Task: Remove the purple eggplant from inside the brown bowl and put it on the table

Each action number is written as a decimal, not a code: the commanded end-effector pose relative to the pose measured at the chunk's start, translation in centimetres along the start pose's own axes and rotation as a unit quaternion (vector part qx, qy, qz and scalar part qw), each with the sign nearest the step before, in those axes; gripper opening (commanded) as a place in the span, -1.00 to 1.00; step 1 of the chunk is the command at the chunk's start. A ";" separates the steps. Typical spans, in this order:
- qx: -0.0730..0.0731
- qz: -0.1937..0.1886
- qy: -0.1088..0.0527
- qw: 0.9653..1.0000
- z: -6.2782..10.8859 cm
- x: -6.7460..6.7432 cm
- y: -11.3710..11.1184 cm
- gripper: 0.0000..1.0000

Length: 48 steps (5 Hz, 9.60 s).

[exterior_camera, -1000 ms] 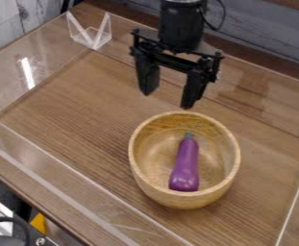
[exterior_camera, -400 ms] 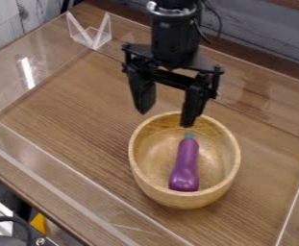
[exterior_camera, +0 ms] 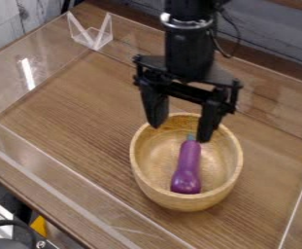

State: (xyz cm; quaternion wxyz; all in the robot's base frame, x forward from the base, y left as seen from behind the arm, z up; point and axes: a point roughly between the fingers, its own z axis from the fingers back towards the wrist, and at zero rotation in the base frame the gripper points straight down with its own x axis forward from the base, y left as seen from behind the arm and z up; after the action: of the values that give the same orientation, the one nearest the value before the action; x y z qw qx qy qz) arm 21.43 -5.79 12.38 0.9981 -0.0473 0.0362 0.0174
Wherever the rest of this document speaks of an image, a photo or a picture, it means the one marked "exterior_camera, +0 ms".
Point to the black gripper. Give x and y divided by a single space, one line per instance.
185 73

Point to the purple toy eggplant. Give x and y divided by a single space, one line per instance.
185 180

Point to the brown wooden bowl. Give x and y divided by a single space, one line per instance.
153 153

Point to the yellow tag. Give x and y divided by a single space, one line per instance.
38 226

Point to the clear acrylic tray wall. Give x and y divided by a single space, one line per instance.
63 163

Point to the clear acrylic corner bracket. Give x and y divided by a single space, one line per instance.
91 37

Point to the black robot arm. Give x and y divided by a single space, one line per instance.
197 7

